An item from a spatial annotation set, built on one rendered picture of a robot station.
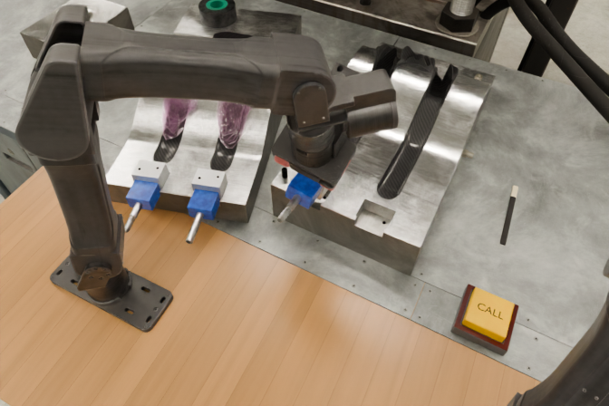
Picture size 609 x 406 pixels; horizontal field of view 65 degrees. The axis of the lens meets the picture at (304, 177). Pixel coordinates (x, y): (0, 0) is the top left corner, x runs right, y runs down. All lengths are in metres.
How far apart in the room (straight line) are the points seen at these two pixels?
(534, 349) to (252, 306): 0.43
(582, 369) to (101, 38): 0.53
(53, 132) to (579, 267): 0.80
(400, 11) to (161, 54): 1.02
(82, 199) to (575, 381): 0.55
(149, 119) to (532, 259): 0.73
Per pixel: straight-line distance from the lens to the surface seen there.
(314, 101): 0.50
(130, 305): 0.81
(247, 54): 0.48
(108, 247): 0.69
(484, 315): 0.78
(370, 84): 0.55
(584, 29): 3.15
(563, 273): 0.91
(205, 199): 0.81
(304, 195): 0.71
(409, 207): 0.78
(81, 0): 1.39
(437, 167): 0.85
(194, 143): 0.92
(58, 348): 0.84
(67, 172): 0.58
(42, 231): 0.96
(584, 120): 1.18
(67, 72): 0.46
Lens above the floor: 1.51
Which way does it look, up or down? 50 degrees down
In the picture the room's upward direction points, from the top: straight up
